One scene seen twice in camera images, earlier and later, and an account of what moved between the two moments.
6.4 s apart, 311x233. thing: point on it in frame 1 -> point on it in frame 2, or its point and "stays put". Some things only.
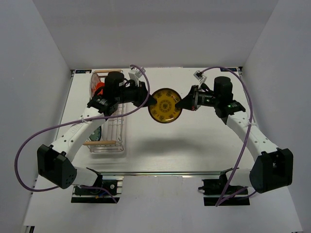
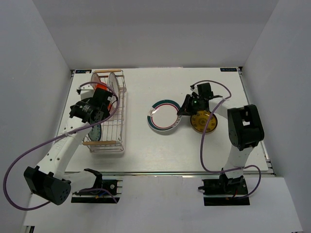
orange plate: [98, 85] stays put
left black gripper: [141, 91] -> [108, 114]
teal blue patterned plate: [96, 136] stays put
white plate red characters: [95, 79] stays put
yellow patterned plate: [164, 110] -> [199, 121]
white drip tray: [107, 151] stays put
